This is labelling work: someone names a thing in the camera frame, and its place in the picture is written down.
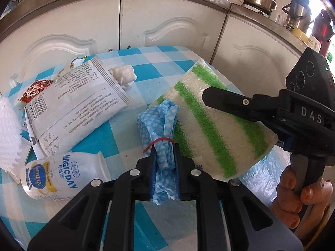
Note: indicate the black and steel thermos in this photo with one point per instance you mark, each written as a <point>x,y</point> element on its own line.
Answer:
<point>298,10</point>

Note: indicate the person's right hand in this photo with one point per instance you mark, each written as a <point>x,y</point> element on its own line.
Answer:
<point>285,201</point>

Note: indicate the yellow cup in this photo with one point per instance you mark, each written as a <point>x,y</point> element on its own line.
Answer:
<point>301,33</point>

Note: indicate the green striped sponge cloth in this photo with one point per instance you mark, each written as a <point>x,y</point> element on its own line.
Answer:
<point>209,136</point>

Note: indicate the low white cabinet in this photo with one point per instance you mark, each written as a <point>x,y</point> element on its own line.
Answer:
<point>251,44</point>

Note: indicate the red thermos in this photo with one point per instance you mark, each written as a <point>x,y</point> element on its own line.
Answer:
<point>325,30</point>

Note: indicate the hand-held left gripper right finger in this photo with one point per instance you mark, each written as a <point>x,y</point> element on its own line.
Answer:
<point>177,177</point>

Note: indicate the red rubber band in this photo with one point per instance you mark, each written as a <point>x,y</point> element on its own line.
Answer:
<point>162,139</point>

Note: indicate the white kitchen cabinet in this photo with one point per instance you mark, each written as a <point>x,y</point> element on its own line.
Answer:
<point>162,18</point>

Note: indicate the red snack wrapper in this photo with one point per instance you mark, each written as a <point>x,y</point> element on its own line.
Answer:
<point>35,90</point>

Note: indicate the white cloth bundle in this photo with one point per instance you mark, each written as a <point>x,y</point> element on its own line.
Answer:
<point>123,74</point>

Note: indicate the white foam net sleeve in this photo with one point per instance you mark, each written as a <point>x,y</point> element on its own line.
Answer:
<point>9,136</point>

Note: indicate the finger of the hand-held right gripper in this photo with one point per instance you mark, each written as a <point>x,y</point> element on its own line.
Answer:
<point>227,99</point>
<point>288,143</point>

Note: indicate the large white printed packet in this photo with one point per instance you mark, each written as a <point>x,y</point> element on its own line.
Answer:
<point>76,104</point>

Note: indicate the blue checkered tablecloth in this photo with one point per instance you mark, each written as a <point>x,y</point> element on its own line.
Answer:
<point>125,136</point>

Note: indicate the blue checkered cloth bundle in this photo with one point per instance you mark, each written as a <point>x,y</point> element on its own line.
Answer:
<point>159,120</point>

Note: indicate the white printed container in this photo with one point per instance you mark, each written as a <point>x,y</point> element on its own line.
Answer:
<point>314,44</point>

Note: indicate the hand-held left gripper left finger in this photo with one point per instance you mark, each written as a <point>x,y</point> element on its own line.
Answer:
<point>152,177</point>

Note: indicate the white plastic milk bottle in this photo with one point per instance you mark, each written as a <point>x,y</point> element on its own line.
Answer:
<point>57,175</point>

